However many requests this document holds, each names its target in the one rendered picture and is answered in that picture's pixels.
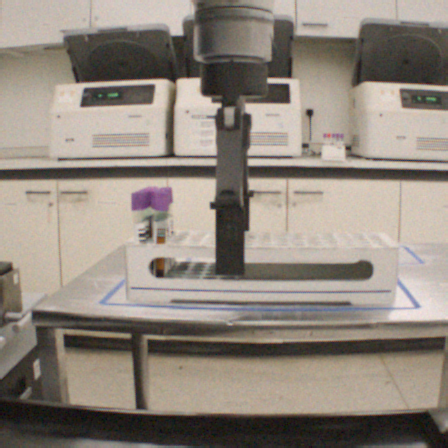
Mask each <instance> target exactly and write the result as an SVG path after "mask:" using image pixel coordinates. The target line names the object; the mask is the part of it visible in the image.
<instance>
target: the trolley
mask: <svg viewBox="0 0 448 448"><path fill-rule="evenodd" d="M396 244H397V245H398V246H399V265H398V278H397V291H396V303H391V304H389V303H383V304H358V305H352V304H351V303H327V304H322V303H285V304H276V303H231V302H184V301H175V300H170V301H169V302H166V301H129V299H126V286H125V274H124V244H122V245H121V246H119V247H118V248H117V249H115V250H114V251H112V252H111V253H109V254H108V255H106V256H105V257H103V258H102V259H101V260H99V261H98V262H96V263H95V264H93V265H92V266H90V267H89V268H87V269H86V270H84V272H83V273H81V274H80V275H78V276H77V277H75V278H74V279H72V280H71V281H69V282H68V283H67V284H66V285H65V286H63V287H62V288H60V289H59V290H57V291H56V292H55V293H54V294H53V295H51V296H50V297H48V298H47V299H45V300H43V301H42V302H40V303H39V304H38V305H37V306H36V307H34V308H33V309H31V318H32V325H33V326H35V333H36V336H37V352H38V354H39V368H40V373H41V383H42V393H43V397H44V402H55V403H68V404H70V396H69V390H68V376H67V373H66V360H65V349H64V342H63V329H73V330H81V331H94V332H115V333H116V334H130V336H131V339H132V363H133V380H134V385H135V406H136V410H152V409H151V406H150V385H149V359H148V354H147V335H151V336H184V337H187V338H224V339H261V340H269V339H299V340H308V339H356V338H368V339H375V338H393V337H401V338H409V337H425V336H433V337H439V336H446V342H445V347H444V359H443V363H442V375H441V378H440V391H439V392H438V404H437V407H444V406H448V242H429V243H396ZM357 260H358V259H340V260H303V259H245V262H254V263H271V262H316V263H348V262H355V261H357Z"/></svg>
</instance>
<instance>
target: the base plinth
mask: <svg viewBox="0 0 448 448"><path fill-rule="evenodd" d="M63 342H64V347H78V348H82V349H101V350H122V351H132V339H131V338H117V337H95V336H84V335H75V334H67V333H65V334H63ZM445 342H446V336H439V337H424V338H414V337H409V338H391V339H375V340H356V341H351V340H334V341H308V342H284V340H283V342H269V343H247V342H208V341H183V340H172V339H171V340H157V339H147V352H149V353H189V354H190V355H250V356H261V355H302V354H311V355H327V354H349V353H367V352H370V353H384V352H399V351H414V350H423V351H428V350H442V349H444V347H445Z"/></svg>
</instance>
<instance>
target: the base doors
mask: <svg viewBox="0 0 448 448"><path fill-rule="evenodd" d="M248 184H250V188H249V189H248V190H257V191H276V190H278V191H281V194H272V193H254V197H253V198H250V231H266V232H286V223H287V232H346V233H384V234H386V235H387V236H389V237H390V238H391V239H392V240H393V241H394V242H395V243H429V242H448V208H441V204H446V205H448V182H412V181H401V182H400V181H362V180H289V179H288V215H287V179H248ZM149 186H157V187H158V188H161V187H167V179H163V180H90V181H87V180H59V181H58V180H39V181H0V261H12V262H13V268H16V267H19V273H20V284H21V290H22V291H23V293H46V294H47V298H48V297H50V296H51V295H53V294H54V293H55V292H56V291H57V290H59V289H60V288H62V287H63V286H65V285H66V284H67V283H68V282H69V281H71V280H72V279H74V278H75V277H77V276H78V275H80V274H81V273H83V272H84V270H86V269H87V268H89V267H90V266H92V265H93V264H95V263H96V262H98V261H99V260H101V259H102V258H103V257H105V256H106V255H108V254H109V253H111V252H112V251H114V250H115V249H117V248H118V247H119V246H121V245H122V244H124V243H125V242H127V241H128V240H129V239H131V237H132V236H134V229H133V211H131V193H135V192H136V190H140V189H143V188H146V187H149ZM168 187H172V197H173V203H172V215H173V230H183V231H215V210H210V205H209V203H210V202H214V195H215V179H180V178H169V179H168ZM30 190H31V191H39V192H48V191H50V190H51V194H26V193H25V192H26V191H30ZM65 190H67V191H85V190H86V191H87V192H88V193H87V194H61V191H65ZM295 190H298V191H315V192H317V190H320V192H323V194H297V193H293V191H295ZM96 200H103V201H118V205H114V206H106V204H104V205H96ZM3 202H18V206H3ZM293 202H295V203H296V204H297V205H296V207H293V206H292V203H293ZM399 202H400V206H399ZM49 203H53V206H52V207H50V208H49ZM278 203H280V204H281V207H280V209H278V207H277V204H278ZM48 211H51V220H50V223H48ZM398 226H399V232H398ZM59 231H60V232H59ZM60 256H61V260H60ZM62 281H63V286H62ZM66 331H67V334H75V335H84V336H95V337H117V338H131V336H130V334H116V333H115V332H94V331H81V330H73V329H63V334H65V333H66ZM172 340H183V341H208V342H247V343H269V342H283V339H269V340H261V339H224V338H187V337H184V336H172Z"/></svg>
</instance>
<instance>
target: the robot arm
mask: <svg viewBox="0 0 448 448"><path fill-rule="evenodd" d="M189 1H191V2H193V7H194V36H195V39H194V58H195V60H198V61H201V62H205V63H204V64H201V65H200V94H201V96H202V97H204V98H211V99H222V101H221V108H218V109H217V111H216V114H215V126H216V129H217V130H216V146H217V172H215V195H214V202H210V203H209V205H210V210H215V274H217V276H240V275H244V274H245V231H250V198H253V197H254V190H248V189H249V188H250V184H248V150H249V149H250V146H251V129H252V122H253V117H252V114H248V112H245V99H256V98H263V97H265V96H266V95H267V91H268V89H267V88H268V65H266V64H264V63H266V62H269V61H271V59H273V57H271V56H273V54H271V48H272V46H271V45H272V43H271V42H272V40H273V25H274V18H273V15H274V9H273V6H274V1H275V0H189Z"/></svg>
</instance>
